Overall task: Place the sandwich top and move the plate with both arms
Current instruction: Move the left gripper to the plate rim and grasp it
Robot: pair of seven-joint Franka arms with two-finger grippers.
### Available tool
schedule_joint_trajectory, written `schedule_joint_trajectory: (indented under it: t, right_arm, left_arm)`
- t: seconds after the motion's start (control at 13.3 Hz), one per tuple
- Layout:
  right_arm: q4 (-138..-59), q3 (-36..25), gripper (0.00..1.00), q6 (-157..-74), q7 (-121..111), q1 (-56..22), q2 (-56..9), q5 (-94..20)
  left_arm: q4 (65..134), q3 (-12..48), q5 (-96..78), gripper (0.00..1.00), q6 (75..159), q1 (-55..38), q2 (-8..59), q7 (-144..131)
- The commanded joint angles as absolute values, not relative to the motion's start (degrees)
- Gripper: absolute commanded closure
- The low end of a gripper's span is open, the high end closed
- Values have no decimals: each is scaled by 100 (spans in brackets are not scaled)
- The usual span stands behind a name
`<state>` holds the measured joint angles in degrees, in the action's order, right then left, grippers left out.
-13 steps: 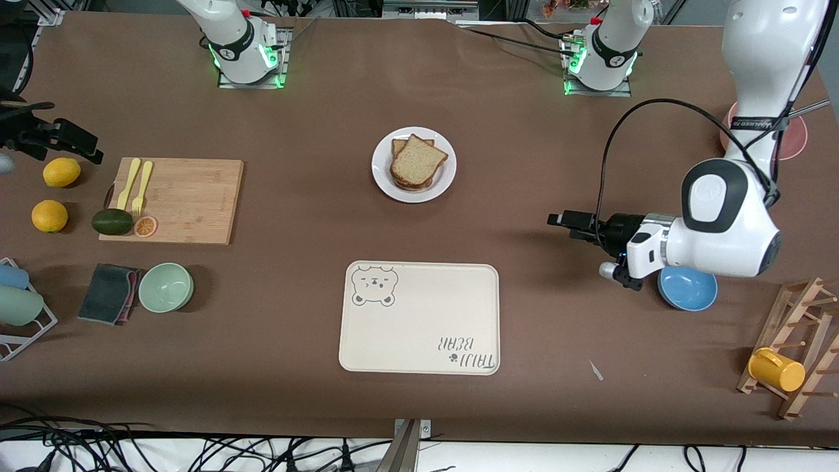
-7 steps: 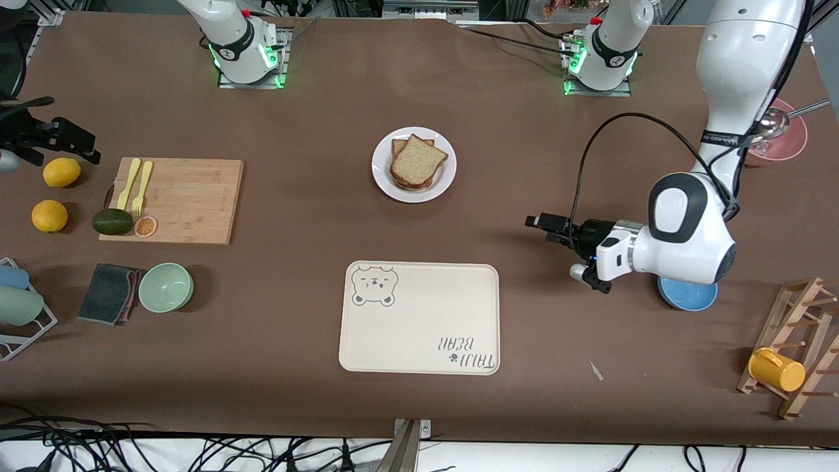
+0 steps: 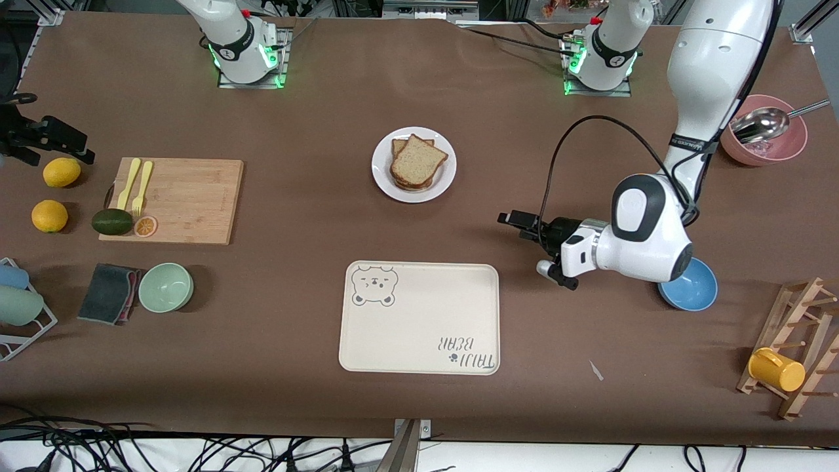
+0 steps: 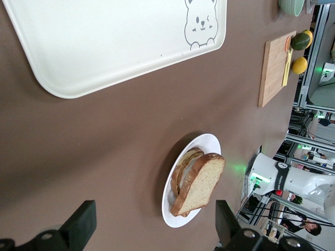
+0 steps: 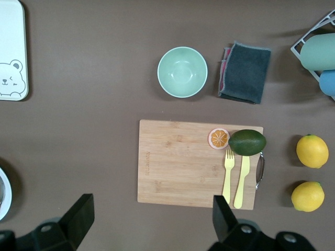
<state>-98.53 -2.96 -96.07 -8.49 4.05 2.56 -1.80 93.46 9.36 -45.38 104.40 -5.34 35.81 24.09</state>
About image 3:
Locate light green bowl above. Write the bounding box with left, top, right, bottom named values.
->
left=138, top=262, right=195, bottom=313

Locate black floor cable tangle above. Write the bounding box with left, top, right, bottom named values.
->
left=0, top=405, right=394, bottom=472

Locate white round plate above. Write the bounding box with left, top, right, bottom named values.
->
left=371, top=127, right=458, bottom=204

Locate blue bowl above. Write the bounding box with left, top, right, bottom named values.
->
left=657, top=257, right=719, bottom=312

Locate metal scoop spoon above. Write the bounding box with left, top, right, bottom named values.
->
left=731, top=99, right=831, bottom=145

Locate pale green cup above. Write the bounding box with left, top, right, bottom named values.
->
left=0, top=286, right=45, bottom=327

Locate cream bear print tray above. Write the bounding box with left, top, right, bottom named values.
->
left=338, top=261, right=501, bottom=376

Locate light blue cup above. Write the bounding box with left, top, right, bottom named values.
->
left=0, top=264, right=31, bottom=290

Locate brown bread slice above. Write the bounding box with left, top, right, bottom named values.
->
left=390, top=134, right=450, bottom=186
left=391, top=137, right=439, bottom=193

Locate black table cable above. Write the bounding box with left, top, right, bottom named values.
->
left=452, top=20, right=577, bottom=58

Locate white wire rack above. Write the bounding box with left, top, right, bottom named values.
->
left=0, top=257, right=58, bottom=363

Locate wooden mug rack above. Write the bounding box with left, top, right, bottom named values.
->
left=736, top=277, right=839, bottom=422

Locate pink bowl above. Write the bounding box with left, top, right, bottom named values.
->
left=720, top=94, right=808, bottom=167

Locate yellow mug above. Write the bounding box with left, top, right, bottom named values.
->
left=748, top=347, right=806, bottom=393

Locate yellow plastic fork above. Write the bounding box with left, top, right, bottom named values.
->
left=132, top=161, right=154, bottom=217

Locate grey aluminium strut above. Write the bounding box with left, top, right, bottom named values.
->
left=383, top=418, right=433, bottom=472

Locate wooden cutting board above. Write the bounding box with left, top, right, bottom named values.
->
left=98, top=157, right=244, bottom=246

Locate aluminium frame corner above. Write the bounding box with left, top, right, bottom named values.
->
left=790, top=0, right=839, bottom=45

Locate green avocado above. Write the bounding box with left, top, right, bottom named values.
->
left=91, top=208, right=134, bottom=236

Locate yellow lemon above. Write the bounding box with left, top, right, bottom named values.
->
left=31, top=200, right=69, bottom=233
left=43, top=157, right=82, bottom=188

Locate dark grey folded cloth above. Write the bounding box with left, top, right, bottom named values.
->
left=77, top=263, right=145, bottom=326

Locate yellow plastic knife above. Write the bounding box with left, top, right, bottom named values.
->
left=117, top=158, right=142, bottom=211

